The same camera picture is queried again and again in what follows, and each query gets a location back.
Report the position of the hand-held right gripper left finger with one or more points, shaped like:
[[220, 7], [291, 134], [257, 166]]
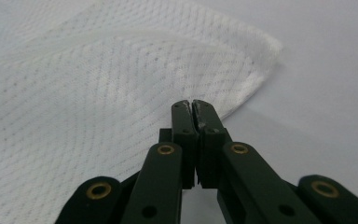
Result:
[[185, 140]]

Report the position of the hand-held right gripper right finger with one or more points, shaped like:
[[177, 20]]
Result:
[[209, 146]]

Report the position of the white towel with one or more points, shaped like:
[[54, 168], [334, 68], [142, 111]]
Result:
[[74, 109]]

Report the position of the white table cover sheet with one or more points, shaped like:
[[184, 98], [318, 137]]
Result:
[[323, 93]]

